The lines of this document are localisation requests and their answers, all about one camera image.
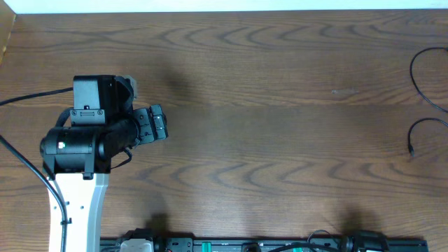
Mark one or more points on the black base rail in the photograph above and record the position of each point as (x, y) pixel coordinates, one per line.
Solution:
(318, 241)

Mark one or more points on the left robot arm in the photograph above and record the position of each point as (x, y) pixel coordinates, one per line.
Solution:
(77, 154)

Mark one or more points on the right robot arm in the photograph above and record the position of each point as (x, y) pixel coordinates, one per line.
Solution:
(365, 241)

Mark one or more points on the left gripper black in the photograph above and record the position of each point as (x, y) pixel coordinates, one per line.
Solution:
(150, 133)

